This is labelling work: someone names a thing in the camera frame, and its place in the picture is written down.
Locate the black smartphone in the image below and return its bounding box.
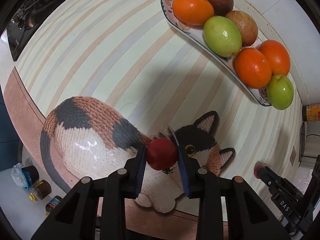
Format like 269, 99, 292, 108
299, 122, 320, 168

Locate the blue kitchen cabinet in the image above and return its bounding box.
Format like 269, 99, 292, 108
0, 93, 20, 171

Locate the striped cat print table mat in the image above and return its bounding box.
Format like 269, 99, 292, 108
3, 0, 304, 240

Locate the blue plastic bag on floor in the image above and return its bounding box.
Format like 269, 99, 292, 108
10, 163, 29, 190

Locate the green apple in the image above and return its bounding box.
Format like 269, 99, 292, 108
266, 74, 294, 110
203, 16, 242, 57

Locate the black cup on floor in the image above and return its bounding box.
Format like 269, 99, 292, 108
22, 165, 40, 185

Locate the black gas stove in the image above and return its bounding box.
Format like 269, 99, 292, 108
7, 0, 66, 61

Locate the medium orange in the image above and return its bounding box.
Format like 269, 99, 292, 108
234, 48, 272, 89
172, 0, 214, 26

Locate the small brown jar on floor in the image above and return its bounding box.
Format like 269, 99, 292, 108
29, 179, 52, 201

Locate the vinegar bottle yellow label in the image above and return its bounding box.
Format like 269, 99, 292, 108
302, 103, 320, 122

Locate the russet yellow red apple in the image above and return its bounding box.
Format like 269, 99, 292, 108
225, 10, 258, 47

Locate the red cherry tomato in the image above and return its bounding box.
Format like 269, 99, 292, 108
146, 138, 178, 171
254, 165, 265, 179

